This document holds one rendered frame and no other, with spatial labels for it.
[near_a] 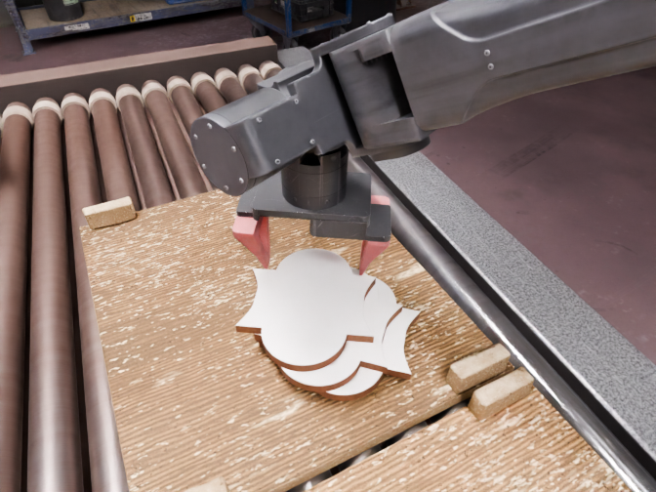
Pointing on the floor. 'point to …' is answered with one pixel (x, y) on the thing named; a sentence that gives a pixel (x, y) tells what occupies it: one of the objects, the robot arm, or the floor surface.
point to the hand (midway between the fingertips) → (313, 262)
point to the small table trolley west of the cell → (262, 20)
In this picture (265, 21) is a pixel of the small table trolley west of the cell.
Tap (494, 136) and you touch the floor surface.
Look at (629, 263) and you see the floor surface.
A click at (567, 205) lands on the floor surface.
